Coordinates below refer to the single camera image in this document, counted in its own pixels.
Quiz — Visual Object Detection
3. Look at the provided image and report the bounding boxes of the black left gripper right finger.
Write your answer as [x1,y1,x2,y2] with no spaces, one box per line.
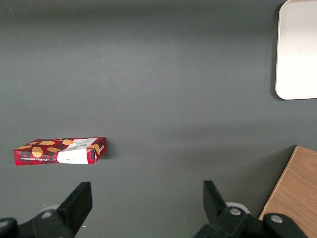
[192,180,308,238]

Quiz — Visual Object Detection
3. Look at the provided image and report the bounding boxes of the red tartan cookie box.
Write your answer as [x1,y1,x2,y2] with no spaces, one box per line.
[13,137,107,166]

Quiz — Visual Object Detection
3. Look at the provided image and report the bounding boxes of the cream plastic tray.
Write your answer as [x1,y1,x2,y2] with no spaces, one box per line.
[275,0,317,101]

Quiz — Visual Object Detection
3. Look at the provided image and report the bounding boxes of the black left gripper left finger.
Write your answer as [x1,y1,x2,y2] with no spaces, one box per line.
[0,181,93,238]

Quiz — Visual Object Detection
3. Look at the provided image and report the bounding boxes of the wooden two-drawer cabinet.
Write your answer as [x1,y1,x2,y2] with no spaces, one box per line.
[258,145,317,238]

